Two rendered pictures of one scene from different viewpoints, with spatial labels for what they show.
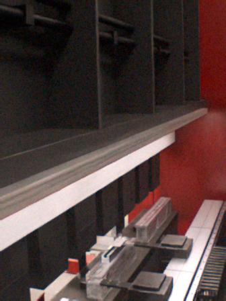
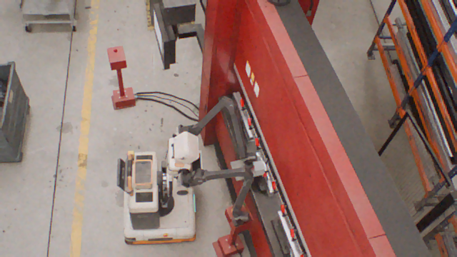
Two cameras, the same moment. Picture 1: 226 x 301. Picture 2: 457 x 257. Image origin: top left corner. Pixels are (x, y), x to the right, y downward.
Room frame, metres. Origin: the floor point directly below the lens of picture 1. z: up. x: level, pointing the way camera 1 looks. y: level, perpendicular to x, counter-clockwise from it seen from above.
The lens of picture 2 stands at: (0.36, 1.70, 4.61)
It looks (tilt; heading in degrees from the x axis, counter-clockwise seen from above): 57 degrees down; 314
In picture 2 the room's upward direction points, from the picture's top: 9 degrees clockwise
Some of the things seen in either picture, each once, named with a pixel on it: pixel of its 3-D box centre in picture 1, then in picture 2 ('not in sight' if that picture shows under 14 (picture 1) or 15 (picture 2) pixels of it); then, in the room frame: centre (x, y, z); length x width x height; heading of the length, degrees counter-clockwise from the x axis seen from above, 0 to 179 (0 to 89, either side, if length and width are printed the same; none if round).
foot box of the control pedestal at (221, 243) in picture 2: not in sight; (228, 245); (1.38, 0.39, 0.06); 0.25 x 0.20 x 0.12; 74
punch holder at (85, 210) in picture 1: (73, 224); (284, 193); (1.20, 0.11, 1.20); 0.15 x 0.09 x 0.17; 159
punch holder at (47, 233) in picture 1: (40, 247); (293, 216); (1.01, 0.18, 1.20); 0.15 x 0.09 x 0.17; 159
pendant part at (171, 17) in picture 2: not in sight; (173, 22); (2.89, -0.04, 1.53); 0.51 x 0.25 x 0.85; 158
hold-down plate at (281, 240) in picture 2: not in sight; (280, 236); (1.00, 0.24, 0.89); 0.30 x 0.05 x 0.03; 159
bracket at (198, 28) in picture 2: not in sight; (194, 42); (2.86, -0.25, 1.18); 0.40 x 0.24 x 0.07; 159
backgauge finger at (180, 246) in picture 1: (156, 243); not in sight; (1.49, -0.17, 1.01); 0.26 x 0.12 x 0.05; 69
